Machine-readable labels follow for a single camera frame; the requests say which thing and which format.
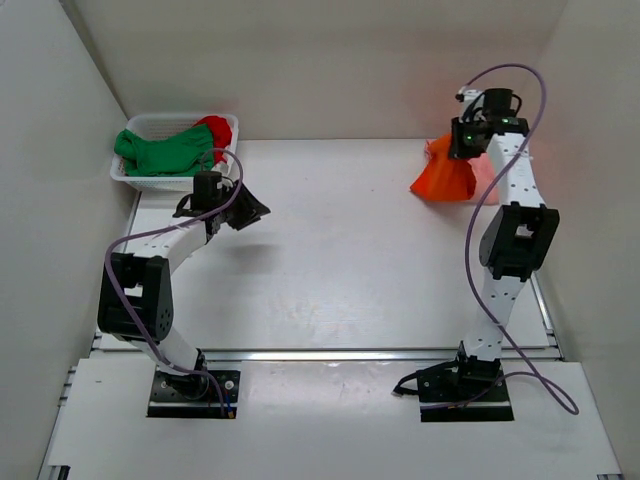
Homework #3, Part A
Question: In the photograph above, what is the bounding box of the purple cable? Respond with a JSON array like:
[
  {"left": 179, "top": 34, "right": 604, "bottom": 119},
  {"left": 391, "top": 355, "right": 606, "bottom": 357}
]
[
  {"left": 103, "top": 148, "right": 245, "bottom": 419},
  {"left": 419, "top": 63, "right": 581, "bottom": 416}
]

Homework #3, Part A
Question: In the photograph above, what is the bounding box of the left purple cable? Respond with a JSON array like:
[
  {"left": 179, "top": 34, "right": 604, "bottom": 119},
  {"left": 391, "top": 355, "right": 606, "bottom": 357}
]
[{"left": 103, "top": 148, "right": 245, "bottom": 419}]

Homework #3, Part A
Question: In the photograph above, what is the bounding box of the red t-shirt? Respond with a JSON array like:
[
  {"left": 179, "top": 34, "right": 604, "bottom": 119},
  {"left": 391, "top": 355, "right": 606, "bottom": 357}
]
[{"left": 193, "top": 115, "right": 233, "bottom": 149}]

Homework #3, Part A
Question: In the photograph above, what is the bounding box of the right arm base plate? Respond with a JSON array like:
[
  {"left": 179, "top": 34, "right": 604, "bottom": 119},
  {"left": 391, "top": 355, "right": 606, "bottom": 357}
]
[{"left": 392, "top": 346, "right": 514, "bottom": 423}]

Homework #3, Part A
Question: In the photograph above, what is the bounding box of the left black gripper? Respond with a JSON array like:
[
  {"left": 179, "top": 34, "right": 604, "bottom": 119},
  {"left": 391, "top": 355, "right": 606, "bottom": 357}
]
[{"left": 216, "top": 178, "right": 270, "bottom": 231}]

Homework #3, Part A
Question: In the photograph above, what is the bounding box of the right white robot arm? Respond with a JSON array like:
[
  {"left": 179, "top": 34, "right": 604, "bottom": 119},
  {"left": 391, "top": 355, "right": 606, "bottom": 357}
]
[{"left": 448, "top": 87, "right": 559, "bottom": 401}]

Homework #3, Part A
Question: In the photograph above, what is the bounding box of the green t-shirt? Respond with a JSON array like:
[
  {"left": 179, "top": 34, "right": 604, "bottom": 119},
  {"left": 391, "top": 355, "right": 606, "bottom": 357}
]
[{"left": 114, "top": 125, "right": 214, "bottom": 177}]

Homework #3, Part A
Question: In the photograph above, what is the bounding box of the pink folded t-shirt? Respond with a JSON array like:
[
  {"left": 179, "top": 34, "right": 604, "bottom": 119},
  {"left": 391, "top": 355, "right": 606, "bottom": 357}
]
[{"left": 423, "top": 139, "right": 504, "bottom": 206}]

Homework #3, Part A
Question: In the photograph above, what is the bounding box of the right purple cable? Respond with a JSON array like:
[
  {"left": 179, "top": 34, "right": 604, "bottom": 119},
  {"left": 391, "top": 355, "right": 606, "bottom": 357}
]
[{"left": 419, "top": 63, "right": 581, "bottom": 416}]

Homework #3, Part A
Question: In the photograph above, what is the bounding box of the orange t-shirt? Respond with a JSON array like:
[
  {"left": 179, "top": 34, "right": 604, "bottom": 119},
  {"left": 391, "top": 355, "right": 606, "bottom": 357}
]
[{"left": 409, "top": 133, "right": 477, "bottom": 202}]

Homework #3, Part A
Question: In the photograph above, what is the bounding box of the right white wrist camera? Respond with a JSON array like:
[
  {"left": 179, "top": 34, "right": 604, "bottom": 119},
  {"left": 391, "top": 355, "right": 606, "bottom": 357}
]
[{"left": 455, "top": 86, "right": 483, "bottom": 121}]

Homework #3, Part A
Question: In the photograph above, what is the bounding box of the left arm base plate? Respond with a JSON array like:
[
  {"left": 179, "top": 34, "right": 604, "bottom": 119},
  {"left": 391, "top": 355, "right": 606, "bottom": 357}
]
[{"left": 147, "top": 367, "right": 241, "bottom": 420}]

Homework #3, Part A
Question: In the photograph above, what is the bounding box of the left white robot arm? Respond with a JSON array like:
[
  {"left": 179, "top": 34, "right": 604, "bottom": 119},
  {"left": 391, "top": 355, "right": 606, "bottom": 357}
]
[{"left": 97, "top": 171, "right": 271, "bottom": 398}]

